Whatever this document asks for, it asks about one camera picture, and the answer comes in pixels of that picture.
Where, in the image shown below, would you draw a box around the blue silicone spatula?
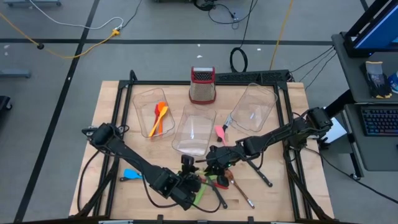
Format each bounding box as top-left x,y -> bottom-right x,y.
123,169 -> 143,181

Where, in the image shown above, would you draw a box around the black aluminium frame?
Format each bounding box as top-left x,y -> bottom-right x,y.
74,69 -> 335,224

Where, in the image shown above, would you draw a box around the yellow extension cable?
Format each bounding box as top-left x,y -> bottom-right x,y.
0,12 -> 121,60

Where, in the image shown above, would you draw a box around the black perforated housing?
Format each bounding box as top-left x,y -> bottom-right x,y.
215,69 -> 292,85

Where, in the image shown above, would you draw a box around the black coiled cable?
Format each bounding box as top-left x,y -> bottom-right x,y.
229,0 -> 256,73

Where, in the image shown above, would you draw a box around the orange silicone spatula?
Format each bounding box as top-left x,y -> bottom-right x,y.
157,101 -> 167,136

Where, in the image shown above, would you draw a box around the black round device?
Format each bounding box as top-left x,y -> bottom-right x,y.
193,0 -> 216,12

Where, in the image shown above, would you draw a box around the white cable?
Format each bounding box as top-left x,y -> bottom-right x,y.
29,0 -> 124,31

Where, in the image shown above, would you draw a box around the black backlit keyboard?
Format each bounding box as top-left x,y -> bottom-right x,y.
360,105 -> 398,137

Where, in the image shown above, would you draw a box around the grey computer cart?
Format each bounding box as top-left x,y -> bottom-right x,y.
331,32 -> 398,180

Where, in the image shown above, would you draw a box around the brown wooden spoon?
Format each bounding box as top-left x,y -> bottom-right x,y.
224,169 -> 255,209

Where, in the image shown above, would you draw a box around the black arm base cable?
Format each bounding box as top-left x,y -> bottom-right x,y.
76,149 -> 105,212

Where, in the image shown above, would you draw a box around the long black floor cable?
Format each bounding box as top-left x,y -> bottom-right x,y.
310,149 -> 398,205

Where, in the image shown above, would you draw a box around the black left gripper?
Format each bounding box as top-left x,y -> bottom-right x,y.
169,154 -> 203,211

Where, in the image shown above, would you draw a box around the red steel box grater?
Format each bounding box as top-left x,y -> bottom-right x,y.
188,66 -> 217,105

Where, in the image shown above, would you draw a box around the red silicone spatula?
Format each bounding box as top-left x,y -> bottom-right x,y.
152,104 -> 160,131

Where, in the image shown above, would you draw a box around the black power cable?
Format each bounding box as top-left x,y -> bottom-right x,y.
119,0 -> 143,30

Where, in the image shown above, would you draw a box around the black caster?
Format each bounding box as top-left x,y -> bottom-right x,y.
0,95 -> 12,112

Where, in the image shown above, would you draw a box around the pink silicone spatula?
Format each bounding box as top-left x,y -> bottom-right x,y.
214,124 -> 228,147

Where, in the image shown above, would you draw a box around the blue white container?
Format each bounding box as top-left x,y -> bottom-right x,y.
388,70 -> 398,94

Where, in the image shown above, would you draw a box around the thin black cable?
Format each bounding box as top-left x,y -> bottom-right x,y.
304,52 -> 338,91
300,49 -> 336,82
290,46 -> 335,74

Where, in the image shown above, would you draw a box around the yellow silicone spatula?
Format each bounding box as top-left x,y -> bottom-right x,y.
148,105 -> 169,138

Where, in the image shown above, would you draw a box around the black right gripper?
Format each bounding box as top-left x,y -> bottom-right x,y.
204,144 -> 247,189

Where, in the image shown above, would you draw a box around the clear plastic bin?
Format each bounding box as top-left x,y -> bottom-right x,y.
171,104 -> 217,157
132,88 -> 176,139
229,82 -> 279,135

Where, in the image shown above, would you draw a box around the white box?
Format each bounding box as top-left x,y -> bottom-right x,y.
323,116 -> 348,144

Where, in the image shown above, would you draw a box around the small black-handled paring knife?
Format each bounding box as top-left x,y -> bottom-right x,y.
216,114 -> 233,142

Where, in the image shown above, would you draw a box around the all-black knife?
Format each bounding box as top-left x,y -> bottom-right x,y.
248,159 -> 274,188

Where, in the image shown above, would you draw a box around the grey black work gloves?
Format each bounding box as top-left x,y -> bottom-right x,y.
360,60 -> 392,100

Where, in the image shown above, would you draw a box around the green silicone spatula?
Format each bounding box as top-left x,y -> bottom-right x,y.
192,175 -> 218,206

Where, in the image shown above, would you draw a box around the grey furniture foot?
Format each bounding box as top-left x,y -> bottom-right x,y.
0,70 -> 32,79
2,0 -> 62,7

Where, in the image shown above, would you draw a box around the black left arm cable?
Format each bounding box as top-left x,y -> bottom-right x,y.
141,175 -> 223,214

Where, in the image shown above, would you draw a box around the black looped cable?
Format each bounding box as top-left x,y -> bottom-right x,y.
207,0 -> 259,30

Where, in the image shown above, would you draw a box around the black computer monitor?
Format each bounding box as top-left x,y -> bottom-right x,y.
343,0 -> 398,58

